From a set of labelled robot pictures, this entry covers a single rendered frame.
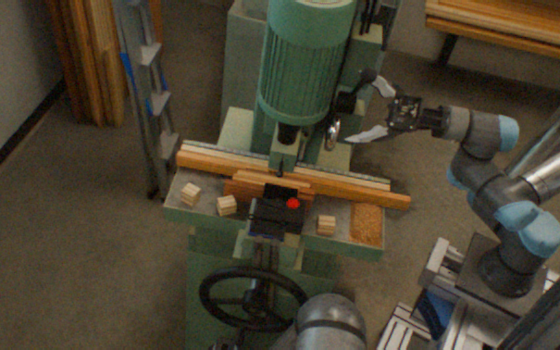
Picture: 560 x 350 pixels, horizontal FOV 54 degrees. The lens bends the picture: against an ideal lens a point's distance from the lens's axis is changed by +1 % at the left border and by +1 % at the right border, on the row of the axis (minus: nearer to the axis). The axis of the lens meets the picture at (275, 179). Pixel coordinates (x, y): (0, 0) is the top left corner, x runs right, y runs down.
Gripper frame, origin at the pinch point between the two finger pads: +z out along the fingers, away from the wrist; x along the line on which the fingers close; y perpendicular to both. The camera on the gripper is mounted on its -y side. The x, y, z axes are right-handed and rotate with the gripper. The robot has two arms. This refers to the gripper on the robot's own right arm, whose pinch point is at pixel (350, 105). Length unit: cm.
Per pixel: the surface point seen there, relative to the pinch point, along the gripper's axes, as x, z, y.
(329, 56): -8.9, 6.6, 3.0
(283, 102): 1.6, 14.6, -4.4
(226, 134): 9, 32, -61
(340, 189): 19.2, -5.3, -32.6
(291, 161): 14.4, 9.9, -22.1
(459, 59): -77, -91, -251
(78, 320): 91, 79, -93
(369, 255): 34.9, -15.9, -26.5
